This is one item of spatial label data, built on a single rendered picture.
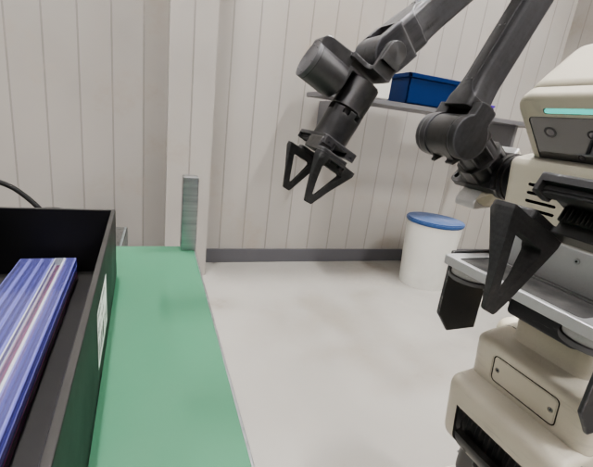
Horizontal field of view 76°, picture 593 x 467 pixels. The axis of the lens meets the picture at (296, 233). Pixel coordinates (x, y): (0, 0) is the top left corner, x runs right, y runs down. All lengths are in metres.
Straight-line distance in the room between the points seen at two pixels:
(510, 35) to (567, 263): 0.39
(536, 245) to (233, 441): 0.30
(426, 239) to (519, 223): 2.94
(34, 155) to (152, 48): 1.09
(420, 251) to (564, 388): 2.61
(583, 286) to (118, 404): 0.60
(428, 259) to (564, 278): 2.65
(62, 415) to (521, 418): 0.68
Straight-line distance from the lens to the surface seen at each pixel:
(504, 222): 0.30
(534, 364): 0.77
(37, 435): 0.40
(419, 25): 0.67
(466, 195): 0.83
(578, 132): 0.67
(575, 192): 0.29
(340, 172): 0.57
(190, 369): 0.46
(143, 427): 0.40
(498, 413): 0.79
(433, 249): 3.26
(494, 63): 0.79
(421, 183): 3.91
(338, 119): 0.61
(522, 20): 0.83
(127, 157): 3.09
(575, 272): 0.67
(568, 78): 0.67
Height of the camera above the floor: 1.23
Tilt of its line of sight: 16 degrees down
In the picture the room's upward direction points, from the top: 7 degrees clockwise
